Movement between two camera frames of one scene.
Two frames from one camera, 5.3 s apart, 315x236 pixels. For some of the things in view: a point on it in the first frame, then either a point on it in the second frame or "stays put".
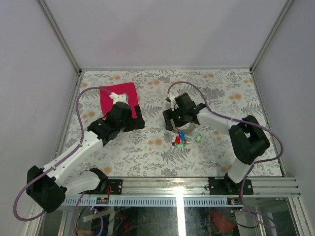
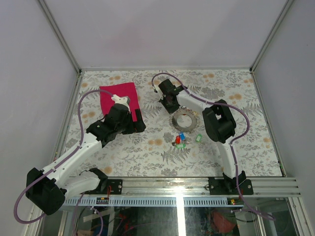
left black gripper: (136, 123) stays put
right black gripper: (169, 114) -> (163, 100)
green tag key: (198, 138) stays put
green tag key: (180, 145) stays put
